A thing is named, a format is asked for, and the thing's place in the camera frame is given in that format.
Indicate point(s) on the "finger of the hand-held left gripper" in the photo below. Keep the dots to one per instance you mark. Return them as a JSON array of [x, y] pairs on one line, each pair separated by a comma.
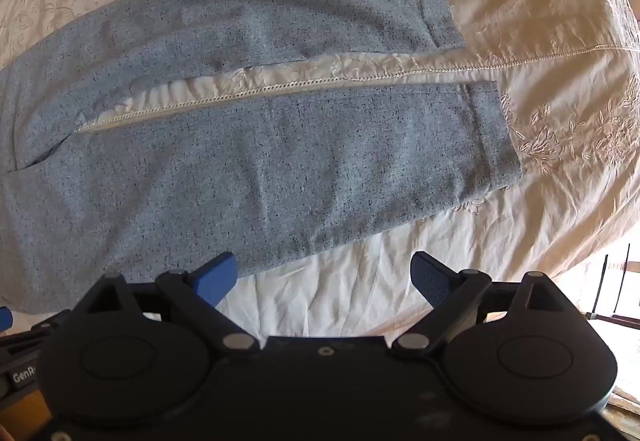
[[50, 321]]

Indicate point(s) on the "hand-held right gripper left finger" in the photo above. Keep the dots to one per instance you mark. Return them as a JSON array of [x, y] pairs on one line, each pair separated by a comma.
[[216, 277]]

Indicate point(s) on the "blue-grey speckled pants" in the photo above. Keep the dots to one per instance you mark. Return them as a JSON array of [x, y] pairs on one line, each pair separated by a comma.
[[250, 171]]

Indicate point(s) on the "cream embroidered bedspread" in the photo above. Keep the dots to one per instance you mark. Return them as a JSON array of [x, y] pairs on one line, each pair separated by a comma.
[[540, 11]]

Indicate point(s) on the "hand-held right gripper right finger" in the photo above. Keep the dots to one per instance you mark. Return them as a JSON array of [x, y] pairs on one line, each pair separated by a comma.
[[431, 277]]

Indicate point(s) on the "wooden bed frame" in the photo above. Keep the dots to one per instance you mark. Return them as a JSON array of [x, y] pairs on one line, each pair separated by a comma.
[[22, 413]]

